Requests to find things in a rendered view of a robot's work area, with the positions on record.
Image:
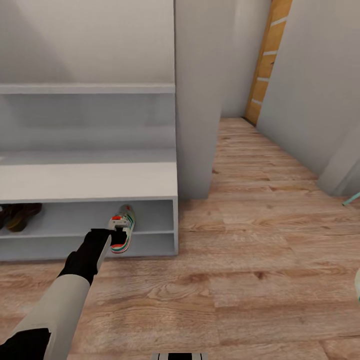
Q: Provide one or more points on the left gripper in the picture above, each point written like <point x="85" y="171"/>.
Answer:
<point x="119" y="237"/>

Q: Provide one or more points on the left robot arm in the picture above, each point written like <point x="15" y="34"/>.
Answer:
<point x="48" y="330"/>

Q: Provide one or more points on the sandal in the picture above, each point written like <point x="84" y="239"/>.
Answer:
<point x="19" y="221"/>
<point x="6" y="212"/>

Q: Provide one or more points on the door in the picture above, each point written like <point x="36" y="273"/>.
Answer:
<point x="273" y="32"/>

